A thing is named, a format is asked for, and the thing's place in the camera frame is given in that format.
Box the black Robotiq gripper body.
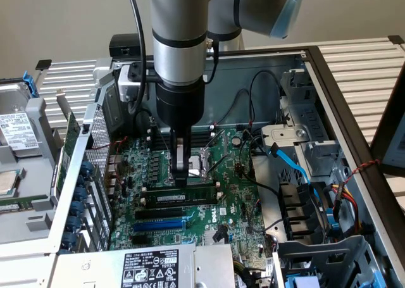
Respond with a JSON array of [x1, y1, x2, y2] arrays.
[[154, 80, 206, 131]]

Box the green RAM stick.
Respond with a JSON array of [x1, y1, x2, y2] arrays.
[[0, 201, 34, 213], [146, 188, 220, 205]]

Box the RAM slot white latches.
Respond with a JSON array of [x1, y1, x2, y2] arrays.
[[146, 125, 216, 137], [141, 182, 221, 194], [140, 190, 223, 206], [146, 132, 216, 145]]

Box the CPU socket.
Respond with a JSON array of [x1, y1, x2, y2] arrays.
[[163, 149, 213, 186]]

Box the long black expansion slot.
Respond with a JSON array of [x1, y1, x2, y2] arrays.
[[135, 207, 184, 221]]

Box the blue expansion slot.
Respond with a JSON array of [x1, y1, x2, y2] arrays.
[[132, 220, 186, 234]]

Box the green Dell motherboard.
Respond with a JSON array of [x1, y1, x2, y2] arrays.
[[109, 128, 276, 265]]

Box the grey open PC case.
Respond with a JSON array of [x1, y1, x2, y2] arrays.
[[0, 46, 405, 288]]

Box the silver chipset heatsink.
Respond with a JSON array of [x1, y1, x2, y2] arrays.
[[203, 229, 229, 245]]

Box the metal rear port block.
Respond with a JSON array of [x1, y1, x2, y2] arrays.
[[104, 175, 122, 196], [107, 154, 123, 175]]

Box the black box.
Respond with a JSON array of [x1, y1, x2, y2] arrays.
[[109, 34, 146, 58]]

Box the silver power supply unit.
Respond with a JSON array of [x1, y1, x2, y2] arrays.
[[47, 242, 237, 288]]

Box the blue slot retention clip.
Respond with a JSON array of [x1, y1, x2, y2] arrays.
[[78, 161, 94, 177], [72, 185, 89, 202], [69, 201, 85, 216], [60, 231, 77, 247], [65, 216, 82, 232]]

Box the green graphics card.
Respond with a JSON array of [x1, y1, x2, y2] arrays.
[[54, 90, 82, 203]]

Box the black plastic shroud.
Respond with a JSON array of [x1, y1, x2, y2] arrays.
[[277, 182, 319, 242]]

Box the grey metal disk bay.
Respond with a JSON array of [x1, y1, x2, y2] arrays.
[[280, 68, 347, 180]]

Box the grey parts rack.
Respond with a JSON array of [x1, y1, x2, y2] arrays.
[[0, 77, 66, 246]]

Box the blue plastic disk clip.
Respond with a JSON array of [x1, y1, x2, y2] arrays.
[[22, 71, 41, 99]]

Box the blue plastic drive carrier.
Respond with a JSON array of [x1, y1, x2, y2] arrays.
[[284, 274, 321, 288], [371, 267, 386, 288]]

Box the silver hard disk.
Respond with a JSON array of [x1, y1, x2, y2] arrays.
[[0, 81, 44, 158]]

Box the dark grey drive cage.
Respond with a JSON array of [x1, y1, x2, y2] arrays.
[[272, 234, 392, 288]]

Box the silver CPU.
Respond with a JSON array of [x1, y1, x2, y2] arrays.
[[0, 170, 18, 196]]

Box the black framed monitor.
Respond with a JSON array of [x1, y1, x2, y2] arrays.
[[369, 68, 405, 177]]

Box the thick black wire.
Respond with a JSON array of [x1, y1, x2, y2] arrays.
[[135, 108, 156, 137]]

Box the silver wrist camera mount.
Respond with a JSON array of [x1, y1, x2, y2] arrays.
[[117, 63, 156, 103]]

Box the black and red wire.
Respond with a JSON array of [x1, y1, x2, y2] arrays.
[[213, 88, 254, 127]]

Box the black wire plug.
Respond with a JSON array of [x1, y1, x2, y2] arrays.
[[213, 225, 229, 243]]

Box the thin red wire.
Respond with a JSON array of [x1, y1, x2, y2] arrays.
[[85, 137, 130, 151]]

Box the curved black wire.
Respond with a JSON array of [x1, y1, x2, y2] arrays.
[[248, 199, 285, 234]]

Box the long black wire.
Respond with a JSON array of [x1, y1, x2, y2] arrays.
[[239, 129, 284, 196]]

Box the black looped wire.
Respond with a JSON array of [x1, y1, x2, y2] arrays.
[[247, 70, 283, 127]]

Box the thick black camera cable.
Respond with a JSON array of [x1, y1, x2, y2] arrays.
[[125, 0, 149, 115]]

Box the silver drive bracket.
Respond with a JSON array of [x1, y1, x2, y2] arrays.
[[261, 123, 310, 149]]

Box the light blue SATA wire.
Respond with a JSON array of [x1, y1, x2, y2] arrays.
[[268, 143, 322, 206]]

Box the yellow black wire bundle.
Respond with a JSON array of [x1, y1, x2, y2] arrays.
[[233, 258, 275, 288]]

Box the coloured power wire bundle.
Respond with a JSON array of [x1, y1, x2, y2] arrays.
[[328, 182, 361, 235]]

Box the red black twisted wire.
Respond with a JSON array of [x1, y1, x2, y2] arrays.
[[350, 159, 381, 175]]

